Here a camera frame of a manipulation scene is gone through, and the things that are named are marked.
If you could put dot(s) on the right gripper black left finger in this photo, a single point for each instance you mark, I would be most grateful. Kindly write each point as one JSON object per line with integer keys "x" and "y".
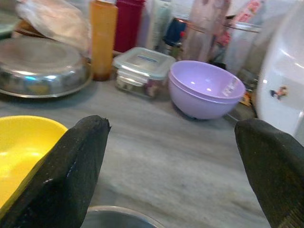
{"x": 59, "y": 175}

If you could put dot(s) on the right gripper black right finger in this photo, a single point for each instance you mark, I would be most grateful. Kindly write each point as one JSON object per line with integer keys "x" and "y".
{"x": 278, "y": 171}

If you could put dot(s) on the yellow plastic bowl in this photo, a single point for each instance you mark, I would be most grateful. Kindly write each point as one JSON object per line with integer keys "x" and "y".
{"x": 19, "y": 147}

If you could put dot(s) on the stainless steel bowl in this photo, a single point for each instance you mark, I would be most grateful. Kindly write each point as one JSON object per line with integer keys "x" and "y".
{"x": 114, "y": 218}

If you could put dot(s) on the small yellow packet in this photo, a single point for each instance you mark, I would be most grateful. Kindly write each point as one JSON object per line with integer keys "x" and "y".
{"x": 245, "y": 98}

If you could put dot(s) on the white rice cooker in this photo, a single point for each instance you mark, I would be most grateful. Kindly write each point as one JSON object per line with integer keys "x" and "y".
{"x": 282, "y": 71}

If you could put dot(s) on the purple plastic bowl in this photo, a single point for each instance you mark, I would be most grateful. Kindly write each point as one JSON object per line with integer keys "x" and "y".
{"x": 202, "y": 78}
{"x": 197, "y": 108}

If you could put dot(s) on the stainless steel covered dish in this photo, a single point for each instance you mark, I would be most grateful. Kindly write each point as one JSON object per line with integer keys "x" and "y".
{"x": 40, "y": 61}

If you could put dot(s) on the clear glass jar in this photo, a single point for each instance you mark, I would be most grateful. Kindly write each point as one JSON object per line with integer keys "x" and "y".
{"x": 240, "y": 47}

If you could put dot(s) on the glass food container clear lid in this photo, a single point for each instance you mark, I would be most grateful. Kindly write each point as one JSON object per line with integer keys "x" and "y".
{"x": 142, "y": 61}

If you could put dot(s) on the orange plastic bottle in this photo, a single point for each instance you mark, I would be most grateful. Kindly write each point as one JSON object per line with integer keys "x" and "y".
{"x": 103, "y": 35}

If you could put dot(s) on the clear plastic bag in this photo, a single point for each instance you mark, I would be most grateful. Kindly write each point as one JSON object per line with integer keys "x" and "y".
{"x": 54, "y": 21}

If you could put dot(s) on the pinkish plastic bag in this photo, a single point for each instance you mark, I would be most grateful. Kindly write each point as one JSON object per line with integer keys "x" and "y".
{"x": 202, "y": 28}

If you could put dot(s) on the dark red container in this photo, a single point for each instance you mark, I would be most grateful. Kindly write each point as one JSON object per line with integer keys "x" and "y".
{"x": 128, "y": 23}

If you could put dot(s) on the dark blue packet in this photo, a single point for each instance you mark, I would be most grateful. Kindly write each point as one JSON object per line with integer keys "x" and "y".
{"x": 174, "y": 31}

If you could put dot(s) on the white tube bottle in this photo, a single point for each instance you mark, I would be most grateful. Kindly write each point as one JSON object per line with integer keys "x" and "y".
{"x": 158, "y": 21}

